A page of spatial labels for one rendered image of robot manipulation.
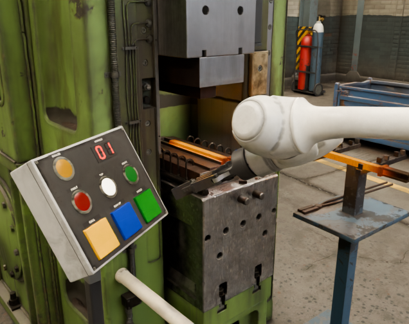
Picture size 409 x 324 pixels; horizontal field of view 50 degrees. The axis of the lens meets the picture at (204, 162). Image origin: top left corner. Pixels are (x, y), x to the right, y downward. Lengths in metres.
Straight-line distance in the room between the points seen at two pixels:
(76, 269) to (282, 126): 0.55
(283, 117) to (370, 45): 9.81
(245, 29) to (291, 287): 1.62
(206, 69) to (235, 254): 0.69
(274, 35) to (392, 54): 8.44
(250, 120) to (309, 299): 1.94
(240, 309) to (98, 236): 0.94
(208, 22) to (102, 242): 0.76
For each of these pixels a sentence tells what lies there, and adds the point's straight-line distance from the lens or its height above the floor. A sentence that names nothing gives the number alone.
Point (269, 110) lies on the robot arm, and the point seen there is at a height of 1.34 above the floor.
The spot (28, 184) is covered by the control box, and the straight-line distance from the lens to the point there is 1.03.
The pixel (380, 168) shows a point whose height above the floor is 0.98.
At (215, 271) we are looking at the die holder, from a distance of 1.64.
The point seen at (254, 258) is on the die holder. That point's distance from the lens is 1.77.
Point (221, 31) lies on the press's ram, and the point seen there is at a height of 1.44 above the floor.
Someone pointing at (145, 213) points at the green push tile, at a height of 1.00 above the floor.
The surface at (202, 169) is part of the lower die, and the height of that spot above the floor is 0.98.
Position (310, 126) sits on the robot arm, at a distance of 0.79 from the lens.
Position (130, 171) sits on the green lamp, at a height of 1.10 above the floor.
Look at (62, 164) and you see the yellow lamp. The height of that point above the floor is 1.17.
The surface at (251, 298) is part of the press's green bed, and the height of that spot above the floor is 0.41.
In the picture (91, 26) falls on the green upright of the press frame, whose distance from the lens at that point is 1.37.
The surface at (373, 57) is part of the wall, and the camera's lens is 10.51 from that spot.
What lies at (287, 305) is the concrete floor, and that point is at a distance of 2.56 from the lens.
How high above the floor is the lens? 1.49
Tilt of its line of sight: 18 degrees down
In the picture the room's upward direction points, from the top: straight up
